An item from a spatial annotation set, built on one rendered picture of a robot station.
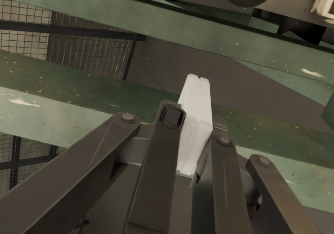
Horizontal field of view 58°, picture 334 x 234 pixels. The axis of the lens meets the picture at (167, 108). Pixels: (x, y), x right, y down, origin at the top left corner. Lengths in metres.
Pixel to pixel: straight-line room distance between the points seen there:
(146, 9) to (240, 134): 0.19
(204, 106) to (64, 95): 0.23
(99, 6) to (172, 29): 0.10
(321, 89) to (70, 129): 0.66
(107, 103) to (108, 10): 0.12
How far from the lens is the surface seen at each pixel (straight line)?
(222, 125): 0.17
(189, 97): 0.16
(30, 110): 0.37
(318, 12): 0.35
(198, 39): 0.40
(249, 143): 0.36
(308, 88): 0.88
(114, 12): 0.41
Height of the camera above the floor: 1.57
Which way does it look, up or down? 37 degrees down
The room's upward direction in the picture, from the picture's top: 95 degrees counter-clockwise
